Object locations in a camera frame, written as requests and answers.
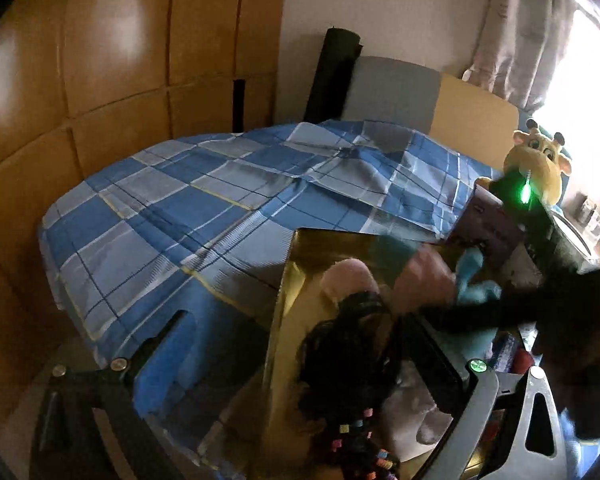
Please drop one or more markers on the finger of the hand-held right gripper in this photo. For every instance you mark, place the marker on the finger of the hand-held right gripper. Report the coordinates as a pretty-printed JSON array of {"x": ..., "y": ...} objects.
[{"x": 480, "y": 317}]

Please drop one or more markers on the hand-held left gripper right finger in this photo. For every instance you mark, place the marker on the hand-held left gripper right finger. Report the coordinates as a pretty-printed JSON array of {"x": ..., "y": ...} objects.
[{"x": 430, "y": 360}]

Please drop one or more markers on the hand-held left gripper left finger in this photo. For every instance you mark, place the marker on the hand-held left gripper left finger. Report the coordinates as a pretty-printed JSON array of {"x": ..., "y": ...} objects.
[{"x": 165, "y": 355}]

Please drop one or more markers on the teal and pink plush toy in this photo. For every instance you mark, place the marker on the teal and pink plush toy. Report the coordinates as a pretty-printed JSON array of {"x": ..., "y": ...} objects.
[{"x": 472, "y": 280}]

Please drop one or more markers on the red sock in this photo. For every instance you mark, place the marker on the red sock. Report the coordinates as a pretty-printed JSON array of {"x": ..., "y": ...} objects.
[{"x": 522, "y": 362}]

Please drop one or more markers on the cream sock with band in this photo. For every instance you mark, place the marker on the cream sock with band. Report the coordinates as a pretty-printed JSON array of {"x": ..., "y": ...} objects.
[{"x": 432, "y": 425}]

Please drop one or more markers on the black braided wig with beads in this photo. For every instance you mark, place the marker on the black braided wig with beads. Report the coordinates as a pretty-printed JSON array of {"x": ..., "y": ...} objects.
[{"x": 345, "y": 360}]

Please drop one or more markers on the pink roll with blue band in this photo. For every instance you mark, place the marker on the pink roll with blue band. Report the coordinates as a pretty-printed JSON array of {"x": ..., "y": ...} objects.
[{"x": 350, "y": 275}]

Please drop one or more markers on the gold-lined cardboard box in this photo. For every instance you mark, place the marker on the gold-lined cardboard box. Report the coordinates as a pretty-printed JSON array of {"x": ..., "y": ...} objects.
[{"x": 310, "y": 260}]

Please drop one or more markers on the clear desk organizer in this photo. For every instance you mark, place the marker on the clear desk organizer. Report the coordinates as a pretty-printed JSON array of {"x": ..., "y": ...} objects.
[{"x": 594, "y": 215}]

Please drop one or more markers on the yellow giraffe plush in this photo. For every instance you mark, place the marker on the yellow giraffe plush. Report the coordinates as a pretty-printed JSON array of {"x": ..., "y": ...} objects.
[{"x": 545, "y": 155}]

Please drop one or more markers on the bright window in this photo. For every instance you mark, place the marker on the bright window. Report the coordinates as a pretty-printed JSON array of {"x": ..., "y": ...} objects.
[{"x": 590, "y": 85}]

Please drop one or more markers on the blue grey yellow headboard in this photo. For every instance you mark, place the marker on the blue grey yellow headboard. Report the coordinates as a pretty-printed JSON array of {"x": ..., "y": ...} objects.
[{"x": 395, "y": 90}]

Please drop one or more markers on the pink sheer curtain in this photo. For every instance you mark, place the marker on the pink sheer curtain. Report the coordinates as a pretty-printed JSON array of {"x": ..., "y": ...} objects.
[{"x": 520, "y": 35}]

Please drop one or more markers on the black rolled mat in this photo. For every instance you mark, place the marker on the black rolled mat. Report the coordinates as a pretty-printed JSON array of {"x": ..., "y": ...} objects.
[{"x": 332, "y": 75}]

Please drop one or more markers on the wooden wardrobe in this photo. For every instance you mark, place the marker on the wooden wardrobe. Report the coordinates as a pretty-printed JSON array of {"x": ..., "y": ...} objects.
[{"x": 120, "y": 60}]

